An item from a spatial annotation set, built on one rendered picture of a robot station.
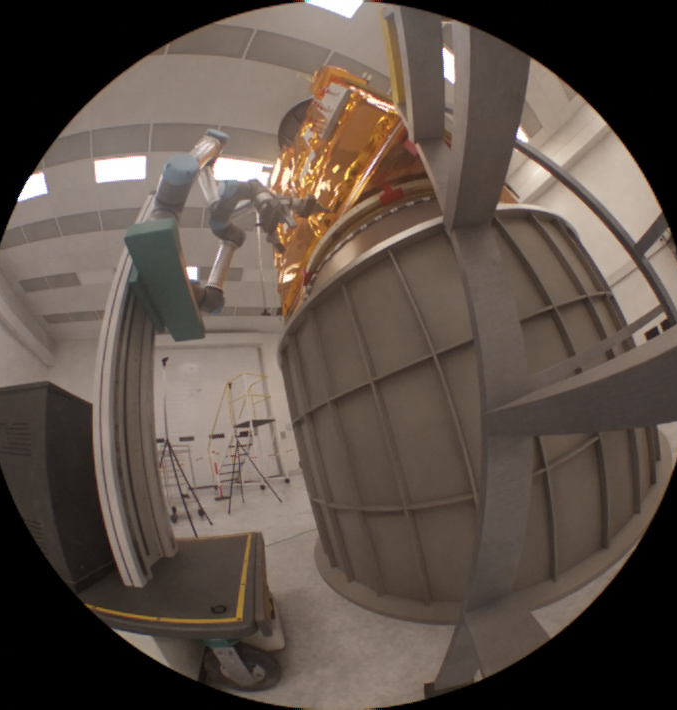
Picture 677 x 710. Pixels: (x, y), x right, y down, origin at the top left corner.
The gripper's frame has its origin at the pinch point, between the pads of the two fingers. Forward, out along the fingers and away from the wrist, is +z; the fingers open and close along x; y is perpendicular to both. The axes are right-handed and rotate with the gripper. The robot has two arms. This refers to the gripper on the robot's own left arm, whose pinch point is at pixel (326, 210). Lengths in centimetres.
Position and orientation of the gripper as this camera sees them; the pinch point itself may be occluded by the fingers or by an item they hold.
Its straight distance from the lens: 143.5
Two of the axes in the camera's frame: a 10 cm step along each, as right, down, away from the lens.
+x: -4.2, 4.1, 8.1
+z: 8.8, -0.5, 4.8
